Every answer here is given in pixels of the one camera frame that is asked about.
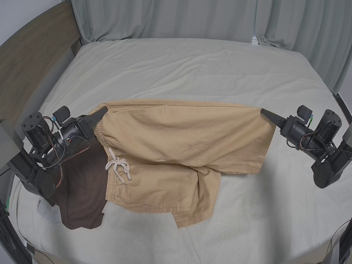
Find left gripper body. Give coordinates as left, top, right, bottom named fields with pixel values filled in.
left=59, top=116, right=95, bottom=148

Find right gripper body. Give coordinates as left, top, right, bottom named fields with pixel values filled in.
left=279, top=117, right=314, bottom=150

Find tan shorts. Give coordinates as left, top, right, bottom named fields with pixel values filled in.
left=90, top=99, right=276, bottom=229

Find bed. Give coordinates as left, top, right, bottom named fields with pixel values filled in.
left=0, top=0, right=352, bottom=264

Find brown garment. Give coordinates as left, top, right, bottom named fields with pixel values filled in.
left=45, top=140, right=116, bottom=230

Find grey-green curtain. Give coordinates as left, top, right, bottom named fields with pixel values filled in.
left=254, top=0, right=352, bottom=93
left=67, top=0, right=258, bottom=45

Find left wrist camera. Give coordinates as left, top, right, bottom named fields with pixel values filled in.
left=52, top=106, right=72, bottom=128

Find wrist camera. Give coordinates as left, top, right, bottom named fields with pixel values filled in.
left=52, top=106, right=72, bottom=128
left=296, top=105, right=314, bottom=125

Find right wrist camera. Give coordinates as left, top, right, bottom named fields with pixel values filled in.
left=296, top=105, right=314, bottom=125

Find black cable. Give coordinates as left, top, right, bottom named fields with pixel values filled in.
left=44, top=136, right=92, bottom=190

